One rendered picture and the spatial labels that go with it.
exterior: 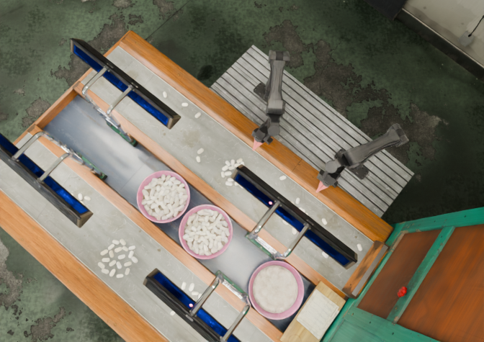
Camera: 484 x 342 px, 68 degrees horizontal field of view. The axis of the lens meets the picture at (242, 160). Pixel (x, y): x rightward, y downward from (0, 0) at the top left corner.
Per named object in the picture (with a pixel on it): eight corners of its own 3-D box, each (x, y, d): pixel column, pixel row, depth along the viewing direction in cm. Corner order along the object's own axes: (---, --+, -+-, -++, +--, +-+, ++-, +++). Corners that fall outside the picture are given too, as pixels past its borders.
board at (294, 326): (320, 280, 174) (320, 281, 173) (345, 301, 172) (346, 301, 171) (279, 339, 166) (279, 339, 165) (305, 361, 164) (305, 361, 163)
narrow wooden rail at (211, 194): (86, 88, 207) (78, 80, 196) (342, 295, 183) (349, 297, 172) (79, 96, 206) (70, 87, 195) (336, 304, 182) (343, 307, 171)
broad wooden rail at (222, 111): (139, 47, 223) (131, 29, 206) (380, 230, 199) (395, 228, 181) (125, 60, 221) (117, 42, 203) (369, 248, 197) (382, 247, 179)
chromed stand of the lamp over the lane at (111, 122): (131, 101, 204) (105, 60, 161) (158, 122, 201) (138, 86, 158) (108, 125, 200) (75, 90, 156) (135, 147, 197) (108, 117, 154)
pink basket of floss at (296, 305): (245, 262, 183) (246, 262, 174) (297, 258, 185) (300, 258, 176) (249, 318, 177) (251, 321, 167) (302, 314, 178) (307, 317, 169)
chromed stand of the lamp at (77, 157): (81, 153, 195) (39, 124, 152) (107, 176, 192) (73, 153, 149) (55, 180, 191) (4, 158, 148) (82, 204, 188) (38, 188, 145)
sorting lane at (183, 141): (119, 47, 207) (117, 45, 205) (379, 248, 183) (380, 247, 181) (81, 83, 201) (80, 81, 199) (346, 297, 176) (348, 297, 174)
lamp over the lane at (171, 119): (83, 41, 172) (77, 32, 165) (181, 117, 164) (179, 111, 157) (71, 52, 170) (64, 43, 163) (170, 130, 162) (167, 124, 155)
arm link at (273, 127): (283, 137, 165) (287, 113, 159) (264, 135, 165) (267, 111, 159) (281, 126, 175) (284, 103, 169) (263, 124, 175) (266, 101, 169)
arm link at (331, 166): (330, 178, 160) (353, 166, 154) (322, 162, 162) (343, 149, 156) (341, 176, 170) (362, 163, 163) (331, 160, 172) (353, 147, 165)
